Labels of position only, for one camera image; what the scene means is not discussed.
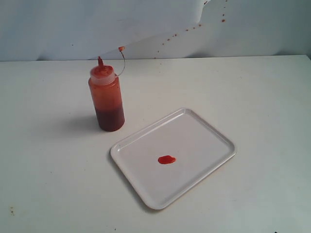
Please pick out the red sauce squeeze bottle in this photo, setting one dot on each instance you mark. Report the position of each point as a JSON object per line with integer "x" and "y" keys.
{"x": 105, "y": 91}

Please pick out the white backdrop sheet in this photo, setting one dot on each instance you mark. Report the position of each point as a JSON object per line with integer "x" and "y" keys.
{"x": 33, "y": 30}

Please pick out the red sauce blob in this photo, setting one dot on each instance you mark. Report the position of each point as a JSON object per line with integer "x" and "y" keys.
{"x": 167, "y": 159}

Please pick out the white rectangular plastic tray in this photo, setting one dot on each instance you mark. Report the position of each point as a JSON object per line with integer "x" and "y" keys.
{"x": 198, "y": 147}

